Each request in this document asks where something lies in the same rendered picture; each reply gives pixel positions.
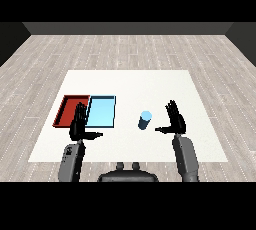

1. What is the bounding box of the shallow red open box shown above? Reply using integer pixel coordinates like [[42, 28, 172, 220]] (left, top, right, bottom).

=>
[[52, 94, 91, 129]]

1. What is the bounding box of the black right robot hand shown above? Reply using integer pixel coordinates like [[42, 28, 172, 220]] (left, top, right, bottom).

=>
[[154, 99, 188, 135]]

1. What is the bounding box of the shallow light blue open box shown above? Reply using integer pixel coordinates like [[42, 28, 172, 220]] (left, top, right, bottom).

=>
[[84, 94, 117, 129]]

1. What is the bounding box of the dark grey robot body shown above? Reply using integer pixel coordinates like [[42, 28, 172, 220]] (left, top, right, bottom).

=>
[[97, 162, 159, 183]]

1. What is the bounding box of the small blue can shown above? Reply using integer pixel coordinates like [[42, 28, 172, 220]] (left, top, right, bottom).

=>
[[137, 110, 153, 131]]

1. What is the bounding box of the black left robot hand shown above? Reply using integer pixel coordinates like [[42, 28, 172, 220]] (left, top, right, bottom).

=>
[[68, 101, 104, 142]]

